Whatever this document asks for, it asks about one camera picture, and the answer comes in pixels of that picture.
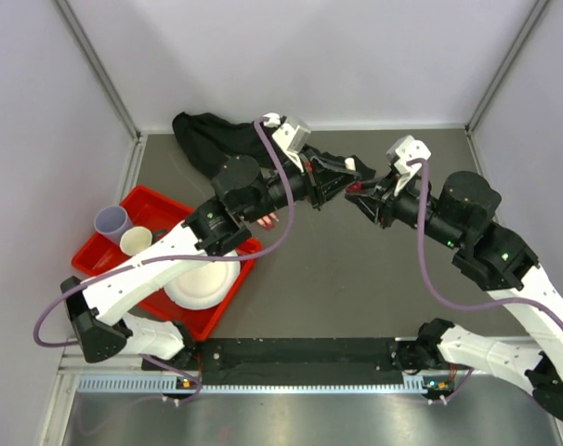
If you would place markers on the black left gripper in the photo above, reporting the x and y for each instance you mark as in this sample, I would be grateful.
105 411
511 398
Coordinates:
323 187

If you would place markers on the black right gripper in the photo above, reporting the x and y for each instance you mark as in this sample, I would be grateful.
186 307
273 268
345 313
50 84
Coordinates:
378 209

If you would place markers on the red nail polish bottle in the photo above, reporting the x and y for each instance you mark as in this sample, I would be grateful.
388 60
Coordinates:
355 187

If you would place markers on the white nail polish cap brush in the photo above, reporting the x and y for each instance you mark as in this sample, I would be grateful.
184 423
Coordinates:
350 164

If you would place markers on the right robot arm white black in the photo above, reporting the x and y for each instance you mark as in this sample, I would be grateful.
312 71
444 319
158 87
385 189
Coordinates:
493 257

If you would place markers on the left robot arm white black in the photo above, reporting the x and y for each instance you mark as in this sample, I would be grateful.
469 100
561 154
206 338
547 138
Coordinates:
207 240

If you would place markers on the mannequin hand with red nails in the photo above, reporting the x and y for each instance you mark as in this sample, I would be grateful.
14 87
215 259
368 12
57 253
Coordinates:
268 222

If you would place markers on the black cloth garment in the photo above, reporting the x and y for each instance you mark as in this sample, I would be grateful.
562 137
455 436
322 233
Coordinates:
208 141

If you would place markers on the white paper plate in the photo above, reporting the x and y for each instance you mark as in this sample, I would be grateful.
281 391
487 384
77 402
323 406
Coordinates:
204 287

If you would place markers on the dark green mug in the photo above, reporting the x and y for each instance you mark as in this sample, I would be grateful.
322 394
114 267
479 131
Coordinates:
158 234

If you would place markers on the red plastic tray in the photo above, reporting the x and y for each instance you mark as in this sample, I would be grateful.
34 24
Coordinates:
154 211

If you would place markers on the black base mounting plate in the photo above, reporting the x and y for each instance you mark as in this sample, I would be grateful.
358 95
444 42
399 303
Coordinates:
308 361

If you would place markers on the purple plastic cup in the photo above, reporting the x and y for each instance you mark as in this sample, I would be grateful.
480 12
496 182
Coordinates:
112 223

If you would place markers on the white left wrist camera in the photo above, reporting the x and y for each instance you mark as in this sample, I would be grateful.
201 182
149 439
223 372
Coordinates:
290 135

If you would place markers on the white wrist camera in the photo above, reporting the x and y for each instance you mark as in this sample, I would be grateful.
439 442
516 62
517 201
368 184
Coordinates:
403 157
290 135

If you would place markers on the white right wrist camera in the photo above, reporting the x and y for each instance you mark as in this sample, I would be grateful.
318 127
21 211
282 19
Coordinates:
403 157

